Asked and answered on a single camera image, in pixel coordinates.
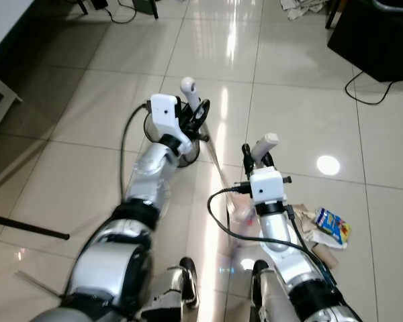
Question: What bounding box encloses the white-handled dustpan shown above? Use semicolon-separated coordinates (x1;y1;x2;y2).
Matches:
251;132;281;163

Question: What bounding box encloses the blue snack package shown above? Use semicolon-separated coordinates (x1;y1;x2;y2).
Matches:
314;208;351;244

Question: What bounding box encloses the brown paper scrap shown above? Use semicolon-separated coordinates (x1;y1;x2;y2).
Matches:
297;207;319;229

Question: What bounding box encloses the robot left leg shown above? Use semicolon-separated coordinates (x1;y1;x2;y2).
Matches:
140;256;201;322

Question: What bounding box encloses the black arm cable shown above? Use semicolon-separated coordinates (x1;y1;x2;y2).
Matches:
119;102;152;202
208;178;331;270

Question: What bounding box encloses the robot leg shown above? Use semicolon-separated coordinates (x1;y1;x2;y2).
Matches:
251;260;291;322
140;256;201;322

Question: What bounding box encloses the black rod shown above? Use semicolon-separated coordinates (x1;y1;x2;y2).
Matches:
0;212;71;241

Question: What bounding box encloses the robot right leg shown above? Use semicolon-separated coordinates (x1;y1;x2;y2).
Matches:
251;260;291;322

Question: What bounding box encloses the crumpled pale cloth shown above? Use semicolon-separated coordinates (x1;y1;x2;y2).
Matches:
280;0;331;21

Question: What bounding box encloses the thin black floor cable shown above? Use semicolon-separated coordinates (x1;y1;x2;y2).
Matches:
102;3;139;25

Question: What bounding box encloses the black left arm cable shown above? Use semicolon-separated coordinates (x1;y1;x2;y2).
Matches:
119;102;152;202

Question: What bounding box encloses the grey metal tube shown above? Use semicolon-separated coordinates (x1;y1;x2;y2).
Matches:
372;0;403;15

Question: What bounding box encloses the black floor cable loop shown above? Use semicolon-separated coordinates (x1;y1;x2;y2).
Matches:
344;69;398;106

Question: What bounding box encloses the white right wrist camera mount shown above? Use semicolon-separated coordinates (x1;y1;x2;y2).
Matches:
249;168;287;206

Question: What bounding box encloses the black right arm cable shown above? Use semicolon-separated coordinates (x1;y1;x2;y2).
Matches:
208;178;331;270

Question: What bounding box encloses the black cabinet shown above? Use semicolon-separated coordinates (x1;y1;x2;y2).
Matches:
327;0;403;83

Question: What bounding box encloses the brown cardboard tube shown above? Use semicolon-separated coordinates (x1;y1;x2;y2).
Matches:
312;243;342;269

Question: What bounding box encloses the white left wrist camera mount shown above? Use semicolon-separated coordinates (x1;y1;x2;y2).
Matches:
149;94;195;156

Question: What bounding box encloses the white table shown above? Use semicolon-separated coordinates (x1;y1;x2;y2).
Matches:
0;0;36;145

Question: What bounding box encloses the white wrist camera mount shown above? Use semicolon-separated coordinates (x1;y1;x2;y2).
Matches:
149;94;195;156
249;168;287;206

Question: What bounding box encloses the black furniture leg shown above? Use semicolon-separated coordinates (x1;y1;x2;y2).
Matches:
132;0;160;19

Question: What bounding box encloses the white-handled translucent broom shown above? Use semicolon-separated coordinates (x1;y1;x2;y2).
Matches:
180;76;237;202

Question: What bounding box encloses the white crumpled paper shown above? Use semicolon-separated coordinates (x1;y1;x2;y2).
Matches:
301;225;349;250

